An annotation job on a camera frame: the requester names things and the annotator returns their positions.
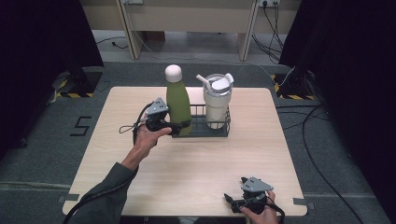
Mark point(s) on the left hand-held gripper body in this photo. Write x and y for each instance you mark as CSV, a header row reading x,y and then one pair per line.
x,y
157,118

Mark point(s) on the white tumbler with straw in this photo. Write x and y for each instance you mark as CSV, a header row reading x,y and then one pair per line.
x,y
216,105

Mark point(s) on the black stand base striped tape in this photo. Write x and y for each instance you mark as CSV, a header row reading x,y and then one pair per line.
x,y
77,82
294,87

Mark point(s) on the white wall socket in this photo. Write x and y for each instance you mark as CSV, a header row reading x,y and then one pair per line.
x,y
269,2

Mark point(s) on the green bottle with white cap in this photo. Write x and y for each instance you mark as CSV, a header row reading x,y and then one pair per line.
x,y
178,99

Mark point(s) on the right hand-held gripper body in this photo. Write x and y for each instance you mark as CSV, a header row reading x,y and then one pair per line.
x,y
255,196

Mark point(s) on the brown box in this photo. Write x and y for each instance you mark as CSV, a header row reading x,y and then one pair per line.
x,y
155,36

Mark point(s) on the beige desk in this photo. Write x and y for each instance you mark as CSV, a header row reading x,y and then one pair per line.
x,y
193,15

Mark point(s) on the person's right hand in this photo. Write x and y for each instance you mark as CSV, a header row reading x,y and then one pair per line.
x,y
264,216

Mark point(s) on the person's left hand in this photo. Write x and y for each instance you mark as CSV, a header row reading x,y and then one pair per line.
x,y
148,140

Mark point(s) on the black curtain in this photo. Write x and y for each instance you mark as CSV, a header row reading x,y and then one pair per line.
x,y
351,62
37,46

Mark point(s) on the white power strip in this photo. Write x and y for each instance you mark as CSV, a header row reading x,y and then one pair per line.
x,y
133,1

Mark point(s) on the grey tape strip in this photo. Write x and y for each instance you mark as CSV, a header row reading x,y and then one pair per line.
x,y
70,197
303,202

